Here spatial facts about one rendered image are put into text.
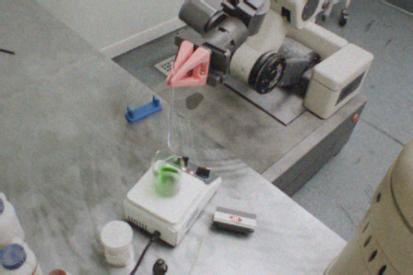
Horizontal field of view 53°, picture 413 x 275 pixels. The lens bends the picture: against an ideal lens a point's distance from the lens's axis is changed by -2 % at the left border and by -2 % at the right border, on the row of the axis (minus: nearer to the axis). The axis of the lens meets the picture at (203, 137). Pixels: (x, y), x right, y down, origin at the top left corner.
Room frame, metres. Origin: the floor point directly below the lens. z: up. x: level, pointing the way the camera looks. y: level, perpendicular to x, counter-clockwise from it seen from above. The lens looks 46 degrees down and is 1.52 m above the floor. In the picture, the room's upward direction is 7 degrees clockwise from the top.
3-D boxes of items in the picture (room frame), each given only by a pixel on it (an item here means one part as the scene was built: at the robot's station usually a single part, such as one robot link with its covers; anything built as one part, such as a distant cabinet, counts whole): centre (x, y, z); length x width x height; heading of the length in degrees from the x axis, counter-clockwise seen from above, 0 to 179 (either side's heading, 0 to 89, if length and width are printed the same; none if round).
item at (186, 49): (0.55, 0.03, 1.10); 0.09 x 0.07 x 0.07; 151
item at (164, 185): (0.51, 0.06, 0.88); 0.07 x 0.06 x 0.08; 70
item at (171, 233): (0.53, 0.05, 0.79); 0.22 x 0.13 x 0.08; 155
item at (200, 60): (0.56, 0.05, 1.10); 0.09 x 0.07 x 0.07; 151
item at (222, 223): (0.51, -0.09, 0.77); 0.09 x 0.06 x 0.04; 83
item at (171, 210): (0.51, 0.06, 0.83); 0.12 x 0.12 x 0.01; 65
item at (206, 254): (0.43, -0.02, 0.76); 0.06 x 0.06 x 0.02
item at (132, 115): (0.82, 0.17, 0.77); 0.10 x 0.03 x 0.04; 134
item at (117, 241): (0.40, 0.14, 0.79); 0.06 x 0.06 x 0.08
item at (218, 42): (0.62, 0.01, 1.10); 0.10 x 0.07 x 0.07; 61
